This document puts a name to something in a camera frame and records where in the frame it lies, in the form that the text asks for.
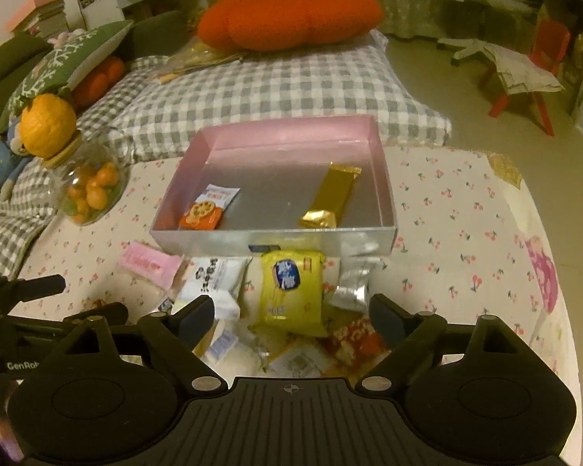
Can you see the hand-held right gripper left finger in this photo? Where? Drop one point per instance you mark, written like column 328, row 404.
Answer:
column 200, row 315

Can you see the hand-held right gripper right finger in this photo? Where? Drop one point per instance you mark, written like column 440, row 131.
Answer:
column 383, row 318

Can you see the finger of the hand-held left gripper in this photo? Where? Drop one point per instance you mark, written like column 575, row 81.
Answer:
column 109, row 313
column 24, row 287

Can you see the red white snack packet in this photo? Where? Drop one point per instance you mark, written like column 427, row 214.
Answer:
column 357, row 340

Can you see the clear white blue snack packet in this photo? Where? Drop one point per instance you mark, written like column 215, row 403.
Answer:
column 226, row 347

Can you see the white snack packet black print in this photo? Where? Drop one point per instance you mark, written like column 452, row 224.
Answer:
column 213, row 276

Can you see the silver foil snack packet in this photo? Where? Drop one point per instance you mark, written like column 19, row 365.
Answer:
column 352, row 281

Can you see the pink snack packet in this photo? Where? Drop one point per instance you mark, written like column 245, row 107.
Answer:
column 148, row 263

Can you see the yellow snack packet blue logo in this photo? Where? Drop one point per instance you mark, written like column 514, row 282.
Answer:
column 289, row 296

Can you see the pink cardboard box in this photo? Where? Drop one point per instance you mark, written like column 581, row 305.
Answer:
column 272, row 189

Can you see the clear bag of snacks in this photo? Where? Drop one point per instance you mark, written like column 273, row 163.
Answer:
column 199, row 60

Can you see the grey checkered blanket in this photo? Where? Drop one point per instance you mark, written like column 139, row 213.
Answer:
column 9, row 240

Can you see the white printed paper leaflet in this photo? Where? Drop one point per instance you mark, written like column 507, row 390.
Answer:
column 301, row 361

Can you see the orange cookie snack packet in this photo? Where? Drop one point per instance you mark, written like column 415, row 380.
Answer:
column 206, row 208

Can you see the clear jar orange-shaped lid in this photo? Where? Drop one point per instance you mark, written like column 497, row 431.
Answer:
column 90, row 184

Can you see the floral bed sheet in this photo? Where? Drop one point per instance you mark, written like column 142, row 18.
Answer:
column 456, row 213

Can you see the gold foil snack packet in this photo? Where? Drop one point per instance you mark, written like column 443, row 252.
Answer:
column 330, row 194

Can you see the small orange plush cushion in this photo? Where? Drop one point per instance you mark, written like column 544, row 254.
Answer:
column 99, row 80

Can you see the green snowflake cushion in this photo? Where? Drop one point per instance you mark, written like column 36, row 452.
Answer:
column 63, row 65

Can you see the dark green sofa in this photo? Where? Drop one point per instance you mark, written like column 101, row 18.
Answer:
column 9, row 53

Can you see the grey checkered pillow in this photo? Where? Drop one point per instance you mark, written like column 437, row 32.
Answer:
column 272, row 87

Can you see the pink plush toy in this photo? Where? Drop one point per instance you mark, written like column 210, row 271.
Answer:
column 65, row 36

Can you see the stack of books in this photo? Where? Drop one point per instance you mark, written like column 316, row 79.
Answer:
column 41, row 14

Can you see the crumpled newspaper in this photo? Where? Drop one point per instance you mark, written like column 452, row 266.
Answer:
column 524, row 70

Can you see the orange persimmon plush pillow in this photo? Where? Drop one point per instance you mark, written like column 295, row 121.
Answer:
column 291, row 14

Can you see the red plastic child chair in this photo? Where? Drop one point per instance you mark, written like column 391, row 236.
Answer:
column 551, row 41

